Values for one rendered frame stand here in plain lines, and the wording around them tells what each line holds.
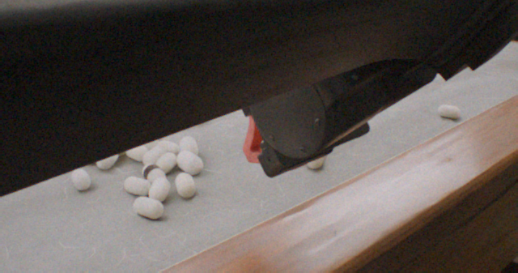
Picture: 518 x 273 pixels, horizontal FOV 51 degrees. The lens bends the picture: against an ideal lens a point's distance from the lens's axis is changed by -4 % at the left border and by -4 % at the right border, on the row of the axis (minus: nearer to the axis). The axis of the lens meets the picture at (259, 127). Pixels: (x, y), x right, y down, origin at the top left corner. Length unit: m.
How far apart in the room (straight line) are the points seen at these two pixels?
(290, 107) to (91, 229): 0.30
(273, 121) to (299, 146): 0.02
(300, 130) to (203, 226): 0.25
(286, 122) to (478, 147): 0.40
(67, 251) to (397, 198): 0.31
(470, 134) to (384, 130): 0.12
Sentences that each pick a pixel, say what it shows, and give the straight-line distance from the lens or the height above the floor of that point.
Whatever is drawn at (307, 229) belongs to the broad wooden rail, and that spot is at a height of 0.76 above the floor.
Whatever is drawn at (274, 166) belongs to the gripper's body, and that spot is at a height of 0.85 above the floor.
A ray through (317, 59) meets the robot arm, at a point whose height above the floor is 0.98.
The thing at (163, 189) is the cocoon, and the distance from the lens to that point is 0.57.
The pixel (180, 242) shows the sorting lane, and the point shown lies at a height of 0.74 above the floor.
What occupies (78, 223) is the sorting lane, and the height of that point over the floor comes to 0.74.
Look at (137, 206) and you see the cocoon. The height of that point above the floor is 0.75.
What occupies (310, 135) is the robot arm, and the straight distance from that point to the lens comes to 0.30.
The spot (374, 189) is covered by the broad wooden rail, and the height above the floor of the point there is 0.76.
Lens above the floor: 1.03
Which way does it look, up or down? 22 degrees down
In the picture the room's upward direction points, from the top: straight up
